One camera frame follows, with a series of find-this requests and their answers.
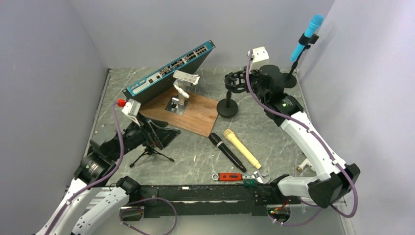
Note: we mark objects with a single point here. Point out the red handled adjustable wrench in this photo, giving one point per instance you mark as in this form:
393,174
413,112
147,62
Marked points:
262,178

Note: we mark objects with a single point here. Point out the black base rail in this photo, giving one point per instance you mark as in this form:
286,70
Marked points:
157,201

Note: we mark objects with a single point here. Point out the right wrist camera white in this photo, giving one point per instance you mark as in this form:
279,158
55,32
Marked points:
259,58

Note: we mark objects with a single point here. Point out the white metal pipe fitting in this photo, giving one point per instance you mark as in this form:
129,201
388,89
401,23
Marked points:
309,164

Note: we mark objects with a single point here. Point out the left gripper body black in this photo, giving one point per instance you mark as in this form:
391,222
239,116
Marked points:
150,137

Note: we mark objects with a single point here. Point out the black round base mic stand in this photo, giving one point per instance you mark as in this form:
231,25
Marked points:
235,83

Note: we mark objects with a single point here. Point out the blue network switch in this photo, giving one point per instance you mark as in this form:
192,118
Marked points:
159,81

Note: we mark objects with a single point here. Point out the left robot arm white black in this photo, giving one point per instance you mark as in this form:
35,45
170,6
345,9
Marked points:
103,159

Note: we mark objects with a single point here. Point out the brown wooden board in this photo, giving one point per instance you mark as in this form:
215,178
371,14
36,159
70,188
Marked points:
199,115

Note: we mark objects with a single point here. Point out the beige gold microphone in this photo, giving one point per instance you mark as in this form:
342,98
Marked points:
231,137

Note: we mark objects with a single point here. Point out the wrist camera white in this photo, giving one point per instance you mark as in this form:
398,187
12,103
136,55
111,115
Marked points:
130,108
259,58

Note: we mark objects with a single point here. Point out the black clip mic stand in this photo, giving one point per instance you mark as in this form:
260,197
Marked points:
290,80

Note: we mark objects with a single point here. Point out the black tripod shock mount stand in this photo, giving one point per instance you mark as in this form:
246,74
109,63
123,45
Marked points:
149,151

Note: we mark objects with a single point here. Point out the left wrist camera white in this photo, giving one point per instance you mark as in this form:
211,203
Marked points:
130,108

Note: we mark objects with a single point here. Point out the black microphone blue foam head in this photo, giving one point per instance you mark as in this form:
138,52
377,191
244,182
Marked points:
218,142

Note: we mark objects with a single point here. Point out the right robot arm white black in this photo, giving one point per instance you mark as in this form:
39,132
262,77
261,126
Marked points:
334,177

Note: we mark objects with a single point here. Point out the green small connector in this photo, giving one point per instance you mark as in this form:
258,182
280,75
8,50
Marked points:
250,183

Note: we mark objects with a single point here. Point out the white silver bracket fixture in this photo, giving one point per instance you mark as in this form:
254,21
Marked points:
183,80

